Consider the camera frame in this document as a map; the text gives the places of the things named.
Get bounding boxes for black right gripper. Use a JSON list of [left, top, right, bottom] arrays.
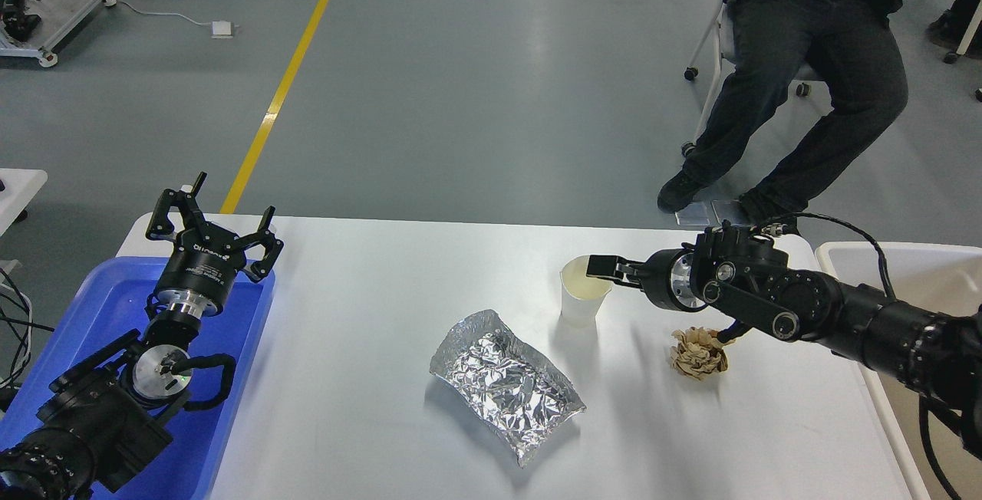
[[586, 249, 707, 314]]

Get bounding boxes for metal wheeled platform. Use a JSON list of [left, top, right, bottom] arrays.
[[1, 0, 116, 69]]

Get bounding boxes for black cables bundle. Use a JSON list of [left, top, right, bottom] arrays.
[[0, 266, 54, 409]]

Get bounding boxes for white plastic bin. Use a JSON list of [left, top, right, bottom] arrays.
[[815, 242, 981, 499]]

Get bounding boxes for white paper cup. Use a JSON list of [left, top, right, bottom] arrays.
[[560, 255, 611, 327]]

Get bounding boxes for crumpled aluminium foil tray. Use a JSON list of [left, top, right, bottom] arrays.
[[429, 309, 587, 468]]

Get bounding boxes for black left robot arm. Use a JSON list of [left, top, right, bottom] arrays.
[[2, 173, 284, 499]]

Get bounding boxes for floor socket plates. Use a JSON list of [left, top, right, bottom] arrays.
[[674, 199, 752, 228]]

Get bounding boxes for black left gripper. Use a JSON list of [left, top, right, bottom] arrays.
[[145, 172, 284, 315]]

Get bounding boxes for person in dark clothes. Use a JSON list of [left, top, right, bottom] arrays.
[[657, 0, 908, 224]]

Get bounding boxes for white side table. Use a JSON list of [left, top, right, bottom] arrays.
[[1, 168, 48, 235]]

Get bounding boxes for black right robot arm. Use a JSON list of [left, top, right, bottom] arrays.
[[585, 213, 981, 498]]

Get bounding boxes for crumpled brown paper ball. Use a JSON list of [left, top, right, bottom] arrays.
[[669, 327, 736, 381]]

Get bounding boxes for blue plastic bin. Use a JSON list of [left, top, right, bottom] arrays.
[[2, 258, 275, 499]]

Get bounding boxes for white power adapter with cable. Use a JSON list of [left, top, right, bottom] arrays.
[[115, 0, 241, 39]]

